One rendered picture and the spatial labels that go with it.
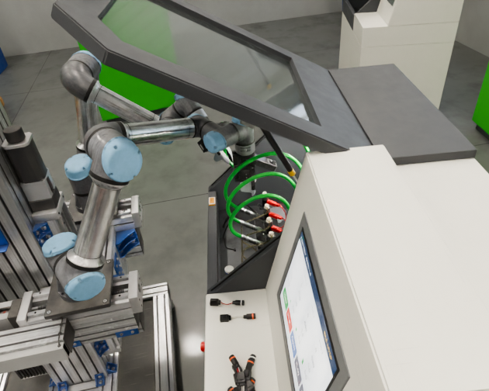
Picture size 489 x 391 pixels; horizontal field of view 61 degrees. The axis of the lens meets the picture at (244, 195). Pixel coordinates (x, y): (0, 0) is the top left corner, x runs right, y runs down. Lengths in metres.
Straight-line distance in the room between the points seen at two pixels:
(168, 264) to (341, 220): 2.23
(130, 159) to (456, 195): 0.89
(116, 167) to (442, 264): 0.84
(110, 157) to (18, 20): 7.20
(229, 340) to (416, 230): 0.74
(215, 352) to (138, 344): 1.09
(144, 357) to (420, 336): 1.81
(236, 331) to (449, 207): 0.77
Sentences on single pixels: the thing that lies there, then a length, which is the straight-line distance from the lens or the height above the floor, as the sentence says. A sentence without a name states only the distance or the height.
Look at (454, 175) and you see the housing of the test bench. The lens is 1.29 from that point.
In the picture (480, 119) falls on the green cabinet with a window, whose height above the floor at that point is 0.16.
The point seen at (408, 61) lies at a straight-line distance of 4.46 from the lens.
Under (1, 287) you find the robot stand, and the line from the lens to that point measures 1.89.
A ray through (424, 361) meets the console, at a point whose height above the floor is 1.55.
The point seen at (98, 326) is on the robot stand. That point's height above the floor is 0.87.
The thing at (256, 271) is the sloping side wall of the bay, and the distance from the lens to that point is 1.48.
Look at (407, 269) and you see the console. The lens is 0.87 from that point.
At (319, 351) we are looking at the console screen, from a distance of 0.98.
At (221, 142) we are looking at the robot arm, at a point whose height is 1.46.
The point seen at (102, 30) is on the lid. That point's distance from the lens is 1.14.
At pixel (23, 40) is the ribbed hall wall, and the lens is 8.40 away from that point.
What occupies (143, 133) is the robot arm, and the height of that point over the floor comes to 1.53.
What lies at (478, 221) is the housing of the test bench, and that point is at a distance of 1.15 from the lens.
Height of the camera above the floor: 2.18
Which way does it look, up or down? 38 degrees down
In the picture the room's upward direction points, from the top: 5 degrees counter-clockwise
